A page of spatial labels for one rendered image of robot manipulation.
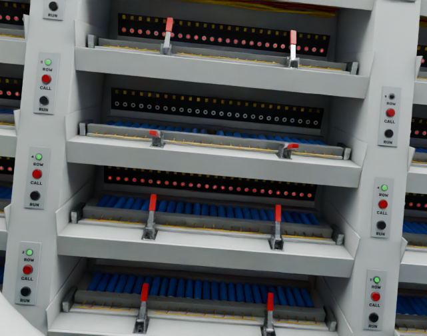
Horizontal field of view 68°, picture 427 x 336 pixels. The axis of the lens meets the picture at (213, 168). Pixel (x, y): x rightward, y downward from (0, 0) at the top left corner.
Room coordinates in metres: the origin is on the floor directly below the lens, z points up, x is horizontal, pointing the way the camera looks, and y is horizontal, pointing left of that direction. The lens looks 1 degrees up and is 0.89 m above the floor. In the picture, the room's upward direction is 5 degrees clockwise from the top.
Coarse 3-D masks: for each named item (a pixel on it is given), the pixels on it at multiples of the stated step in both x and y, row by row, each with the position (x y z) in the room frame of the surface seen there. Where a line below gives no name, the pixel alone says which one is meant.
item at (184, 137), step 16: (96, 128) 0.68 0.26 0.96; (112, 128) 0.68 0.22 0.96; (128, 128) 0.68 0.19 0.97; (208, 144) 0.67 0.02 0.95; (224, 144) 0.69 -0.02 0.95; (240, 144) 0.69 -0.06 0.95; (256, 144) 0.69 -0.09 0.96; (272, 144) 0.69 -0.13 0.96; (288, 144) 0.69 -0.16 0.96; (304, 144) 0.70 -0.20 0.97
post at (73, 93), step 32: (32, 0) 0.62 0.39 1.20; (96, 0) 0.72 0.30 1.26; (32, 32) 0.62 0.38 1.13; (64, 32) 0.63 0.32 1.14; (32, 64) 0.62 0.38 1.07; (64, 64) 0.63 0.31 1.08; (32, 96) 0.62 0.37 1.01; (64, 96) 0.63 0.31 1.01; (96, 96) 0.78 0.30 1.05; (32, 128) 0.63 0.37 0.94; (64, 128) 0.63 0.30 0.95; (64, 160) 0.63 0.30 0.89; (64, 192) 0.65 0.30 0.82; (32, 224) 0.63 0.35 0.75; (64, 256) 0.68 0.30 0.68; (32, 320) 0.63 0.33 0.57
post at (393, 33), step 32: (384, 0) 0.65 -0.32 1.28; (416, 0) 0.65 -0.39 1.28; (352, 32) 0.75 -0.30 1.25; (384, 32) 0.65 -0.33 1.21; (416, 32) 0.65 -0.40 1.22; (384, 64) 0.65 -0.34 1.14; (352, 128) 0.71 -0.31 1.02; (384, 160) 0.65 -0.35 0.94; (352, 192) 0.68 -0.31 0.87; (352, 224) 0.67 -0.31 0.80; (384, 256) 0.65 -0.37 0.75; (352, 288) 0.65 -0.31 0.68; (352, 320) 0.65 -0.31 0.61; (384, 320) 0.65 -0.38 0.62
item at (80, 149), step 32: (256, 128) 0.81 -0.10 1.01; (288, 128) 0.81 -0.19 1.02; (96, 160) 0.64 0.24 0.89; (128, 160) 0.64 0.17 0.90; (160, 160) 0.64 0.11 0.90; (192, 160) 0.64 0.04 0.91; (224, 160) 0.64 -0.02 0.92; (256, 160) 0.64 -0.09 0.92; (288, 160) 0.65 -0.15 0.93; (320, 160) 0.67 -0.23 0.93; (352, 160) 0.69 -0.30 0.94
